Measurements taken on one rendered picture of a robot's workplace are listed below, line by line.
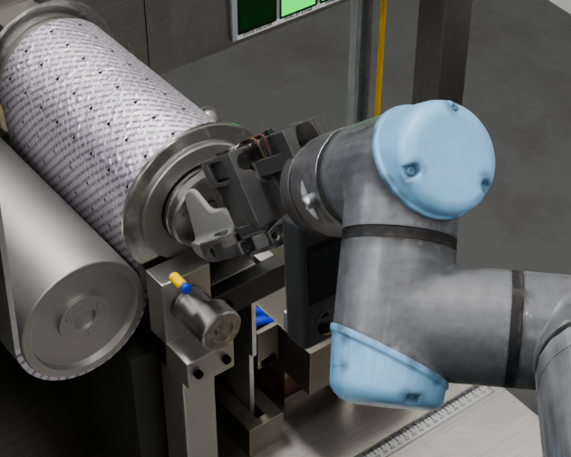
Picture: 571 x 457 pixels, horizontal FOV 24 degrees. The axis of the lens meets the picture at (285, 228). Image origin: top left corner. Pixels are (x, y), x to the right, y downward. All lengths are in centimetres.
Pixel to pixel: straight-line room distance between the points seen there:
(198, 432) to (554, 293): 52
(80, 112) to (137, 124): 7
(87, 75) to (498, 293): 51
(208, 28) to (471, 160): 73
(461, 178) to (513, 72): 284
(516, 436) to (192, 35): 57
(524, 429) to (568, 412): 72
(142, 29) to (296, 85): 211
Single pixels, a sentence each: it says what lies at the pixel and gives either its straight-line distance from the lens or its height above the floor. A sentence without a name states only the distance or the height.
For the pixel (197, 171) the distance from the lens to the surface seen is 111.
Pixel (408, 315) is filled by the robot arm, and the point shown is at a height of 140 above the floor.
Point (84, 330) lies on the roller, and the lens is 115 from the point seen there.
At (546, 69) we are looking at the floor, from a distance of 369.
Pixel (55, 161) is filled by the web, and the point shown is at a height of 124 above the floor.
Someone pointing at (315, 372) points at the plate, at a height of 100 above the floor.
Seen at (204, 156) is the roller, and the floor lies 130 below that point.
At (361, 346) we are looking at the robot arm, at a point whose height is 138.
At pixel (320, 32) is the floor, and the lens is 378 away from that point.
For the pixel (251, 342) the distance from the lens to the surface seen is 131.
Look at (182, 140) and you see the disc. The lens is 109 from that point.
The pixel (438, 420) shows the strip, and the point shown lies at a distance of 143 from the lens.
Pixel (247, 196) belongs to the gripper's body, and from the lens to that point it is 99.
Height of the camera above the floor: 196
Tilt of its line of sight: 40 degrees down
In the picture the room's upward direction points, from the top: straight up
